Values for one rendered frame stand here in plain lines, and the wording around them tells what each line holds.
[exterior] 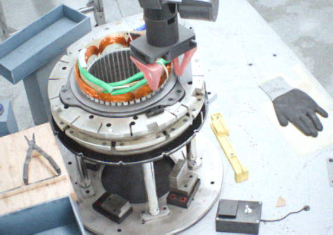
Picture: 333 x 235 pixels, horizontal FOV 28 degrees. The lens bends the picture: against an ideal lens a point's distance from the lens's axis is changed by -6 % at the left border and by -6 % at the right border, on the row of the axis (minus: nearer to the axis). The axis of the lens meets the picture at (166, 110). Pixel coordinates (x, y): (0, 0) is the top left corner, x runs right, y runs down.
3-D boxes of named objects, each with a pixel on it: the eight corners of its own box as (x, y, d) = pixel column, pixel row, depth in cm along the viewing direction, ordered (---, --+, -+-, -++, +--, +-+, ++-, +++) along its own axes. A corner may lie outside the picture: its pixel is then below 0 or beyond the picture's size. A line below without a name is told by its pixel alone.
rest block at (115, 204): (113, 196, 156) (111, 190, 154) (131, 206, 153) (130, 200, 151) (101, 207, 153) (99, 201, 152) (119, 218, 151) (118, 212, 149)
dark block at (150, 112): (144, 113, 134) (144, 108, 133) (161, 107, 135) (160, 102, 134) (147, 118, 133) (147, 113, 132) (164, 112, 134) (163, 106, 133)
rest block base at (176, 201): (166, 203, 155) (165, 197, 154) (180, 178, 160) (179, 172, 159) (187, 209, 153) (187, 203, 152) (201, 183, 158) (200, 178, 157)
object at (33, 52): (78, 86, 189) (62, 2, 169) (104, 103, 183) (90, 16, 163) (11, 137, 177) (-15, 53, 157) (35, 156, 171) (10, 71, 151)
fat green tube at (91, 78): (115, 95, 131) (114, 87, 130) (96, 102, 130) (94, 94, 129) (90, 52, 141) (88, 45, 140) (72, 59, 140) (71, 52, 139)
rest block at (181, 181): (170, 191, 155) (168, 175, 151) (179, 173, 159) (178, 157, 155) (188, 196, 153) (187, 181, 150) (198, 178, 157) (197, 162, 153)
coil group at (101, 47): (128, 49, 147) (126, 33, 144) (101, 58, 145) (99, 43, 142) (125, 44, 148) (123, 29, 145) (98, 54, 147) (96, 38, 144)
